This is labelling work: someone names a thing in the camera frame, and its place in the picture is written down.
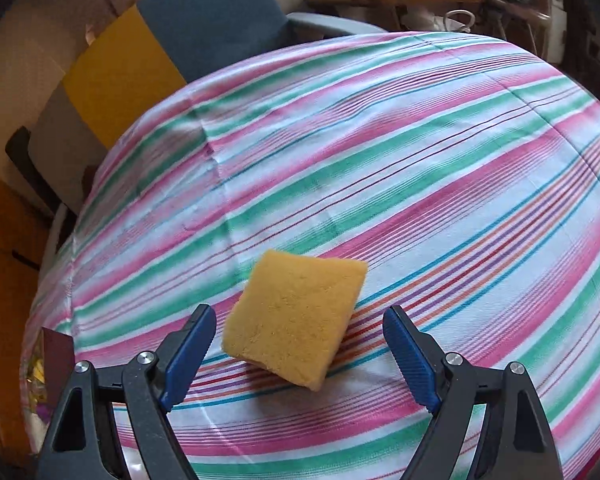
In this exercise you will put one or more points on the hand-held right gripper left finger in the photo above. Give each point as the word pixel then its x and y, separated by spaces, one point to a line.
pixel 190 355

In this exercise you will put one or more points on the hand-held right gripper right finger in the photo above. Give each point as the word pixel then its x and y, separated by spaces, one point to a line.
pixel 410 360

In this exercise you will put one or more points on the yellow sponge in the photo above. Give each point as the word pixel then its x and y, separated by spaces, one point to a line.
pixel 290 315

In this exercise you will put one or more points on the gold tin box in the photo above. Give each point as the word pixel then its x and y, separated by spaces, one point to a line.
pixel 60 365

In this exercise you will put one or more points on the wooden wardrobe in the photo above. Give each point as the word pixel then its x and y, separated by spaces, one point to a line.
pixel 5 310

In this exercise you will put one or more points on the white appliance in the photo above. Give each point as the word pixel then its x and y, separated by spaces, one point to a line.
pixel 420 20

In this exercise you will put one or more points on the grey yellow blue chair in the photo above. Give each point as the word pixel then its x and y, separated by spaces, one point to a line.
pixel 205 15

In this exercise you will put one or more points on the dark wooden shelf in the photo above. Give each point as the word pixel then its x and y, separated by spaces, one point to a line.
pixel 595 50

